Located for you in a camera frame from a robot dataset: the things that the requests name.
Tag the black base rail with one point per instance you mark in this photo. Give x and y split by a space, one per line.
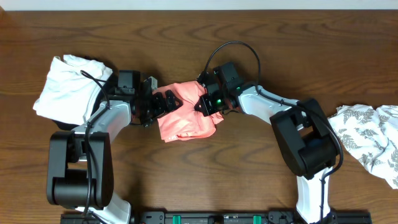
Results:
271 217

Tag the white fern print shirt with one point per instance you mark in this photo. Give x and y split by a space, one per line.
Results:
370 136

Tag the pink shirt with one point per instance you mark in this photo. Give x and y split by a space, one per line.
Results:
186 123

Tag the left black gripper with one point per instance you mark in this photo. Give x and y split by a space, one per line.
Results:
160 109

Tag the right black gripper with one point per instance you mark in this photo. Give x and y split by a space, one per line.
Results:
208 110

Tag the black folded shirt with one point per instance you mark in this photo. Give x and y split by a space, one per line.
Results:
109 85

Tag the white folded shirt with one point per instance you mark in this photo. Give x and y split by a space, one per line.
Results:
68 96

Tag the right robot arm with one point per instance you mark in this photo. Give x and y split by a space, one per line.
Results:
307 142

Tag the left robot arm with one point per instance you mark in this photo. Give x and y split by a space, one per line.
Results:
80 173

